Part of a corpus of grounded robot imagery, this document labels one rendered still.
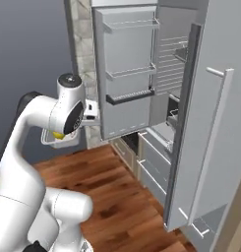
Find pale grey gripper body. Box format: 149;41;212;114
80;116;102;128

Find dark door shelf bin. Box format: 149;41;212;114
105;86;156;106

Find grey fridge door with shelves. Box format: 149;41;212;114
91;4;159;142

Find pale item in fridge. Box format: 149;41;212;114
166;108;180;130

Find grey container in fridge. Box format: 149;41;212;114
173;45;189;64

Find grey fridge body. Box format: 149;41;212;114
90;0;211;156

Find yellow food piece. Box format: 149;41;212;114
52;130;66;141

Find beige cupboard run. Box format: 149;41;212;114
109;135;140;180

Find grey freezer drawer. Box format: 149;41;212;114
137;130;174;171
137;158;169;207

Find brown wooden side panel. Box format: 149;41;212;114
218;168;241;252

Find clear door shelf rail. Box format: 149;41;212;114
104;63;158;82
101;17;161;34

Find silver freezer drawer handle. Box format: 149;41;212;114
137;158;168;197
137;131;174;156

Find wire fridge shelves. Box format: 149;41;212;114
155;34;189;96

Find grey fridge door with handle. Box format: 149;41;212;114
163;0;241;232

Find long silver door handle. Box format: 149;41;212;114
178;66;235;228

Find short silver drawer handle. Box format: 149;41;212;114
190;221;212;239

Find grey drawer with short handle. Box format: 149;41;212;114
178;202;232;252

